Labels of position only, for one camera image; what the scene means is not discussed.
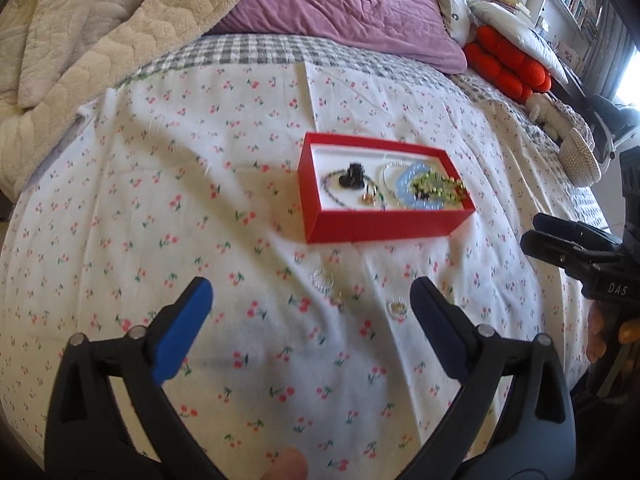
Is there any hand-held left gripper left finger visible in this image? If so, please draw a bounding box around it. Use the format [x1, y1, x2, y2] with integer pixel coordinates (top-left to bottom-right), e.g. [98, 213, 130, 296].
[44, 276, 226, 480]

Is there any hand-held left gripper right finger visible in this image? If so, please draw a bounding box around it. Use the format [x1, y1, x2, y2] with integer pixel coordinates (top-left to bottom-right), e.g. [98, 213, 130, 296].
[410, 276, 576, 480]

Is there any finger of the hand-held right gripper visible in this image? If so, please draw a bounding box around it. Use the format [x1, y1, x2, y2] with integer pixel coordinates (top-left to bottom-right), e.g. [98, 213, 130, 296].
[532, 213, 616, 251]
[521, 232, 603, 283]

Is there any green bead bracelet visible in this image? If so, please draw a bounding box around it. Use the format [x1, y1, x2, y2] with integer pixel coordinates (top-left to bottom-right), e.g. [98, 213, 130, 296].
[410, 172, 468, 206]

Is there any red cardboard box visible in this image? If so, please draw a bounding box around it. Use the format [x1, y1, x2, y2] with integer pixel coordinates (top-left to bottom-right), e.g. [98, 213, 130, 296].
[298, 132, 477, 244]

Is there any blue bead bracelet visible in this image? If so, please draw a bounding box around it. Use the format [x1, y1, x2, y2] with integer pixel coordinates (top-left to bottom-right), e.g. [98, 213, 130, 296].
[396, 164, 448, 212]

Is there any clear bead bracelet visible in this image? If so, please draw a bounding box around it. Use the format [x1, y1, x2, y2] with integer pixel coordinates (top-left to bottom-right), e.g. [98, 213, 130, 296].
[381, 161, 416, 196]

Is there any black bead necklace with pendant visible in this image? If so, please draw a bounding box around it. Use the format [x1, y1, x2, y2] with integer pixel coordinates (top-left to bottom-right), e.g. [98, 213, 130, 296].
[321, 169, 388, 211]

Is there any black hair claw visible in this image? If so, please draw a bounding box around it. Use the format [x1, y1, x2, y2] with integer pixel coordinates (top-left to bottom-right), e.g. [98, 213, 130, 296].
[337, 162, 366, 190]

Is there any person's right hand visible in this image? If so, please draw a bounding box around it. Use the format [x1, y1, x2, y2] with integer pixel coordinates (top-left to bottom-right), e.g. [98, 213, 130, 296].
[585, 304, 640, 393]

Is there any person's left hand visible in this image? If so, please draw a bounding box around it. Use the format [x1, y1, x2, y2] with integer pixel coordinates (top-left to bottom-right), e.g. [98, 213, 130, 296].
[262, 449, 308, 480]

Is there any white plush toy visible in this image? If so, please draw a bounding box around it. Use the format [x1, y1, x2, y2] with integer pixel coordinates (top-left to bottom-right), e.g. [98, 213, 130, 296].
[527, 92, 576, 138]

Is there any black office chair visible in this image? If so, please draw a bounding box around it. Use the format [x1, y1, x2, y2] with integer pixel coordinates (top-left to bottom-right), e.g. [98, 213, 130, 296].
[582, 92, 640, 161]

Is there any cherry print bed sheet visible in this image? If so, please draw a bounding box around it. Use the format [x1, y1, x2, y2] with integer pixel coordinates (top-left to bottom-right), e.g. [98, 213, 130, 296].
[0, 57, 596, 480]

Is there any orange knotted cushion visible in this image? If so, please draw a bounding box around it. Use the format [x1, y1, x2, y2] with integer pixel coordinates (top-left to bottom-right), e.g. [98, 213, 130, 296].
[462, 25, 552, 101]

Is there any white pillow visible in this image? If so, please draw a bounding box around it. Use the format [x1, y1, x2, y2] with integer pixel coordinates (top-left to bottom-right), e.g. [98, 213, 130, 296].
[467, 0, 571, 86]

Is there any stack of books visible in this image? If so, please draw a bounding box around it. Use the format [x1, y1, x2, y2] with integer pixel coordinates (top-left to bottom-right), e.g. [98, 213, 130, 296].
[492, 0, 531, 16]

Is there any floral print pillow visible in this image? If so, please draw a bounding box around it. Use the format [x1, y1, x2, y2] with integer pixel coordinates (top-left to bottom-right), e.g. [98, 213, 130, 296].
[430, 0, 476, 43]

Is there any purple pillow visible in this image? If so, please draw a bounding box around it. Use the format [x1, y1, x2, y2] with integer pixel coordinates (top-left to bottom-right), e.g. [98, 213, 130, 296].
[207, 0, 468, 75]

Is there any beige quilted blanket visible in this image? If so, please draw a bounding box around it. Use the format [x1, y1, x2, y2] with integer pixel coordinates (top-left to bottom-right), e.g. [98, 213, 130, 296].
[0, 0, 311, 201]

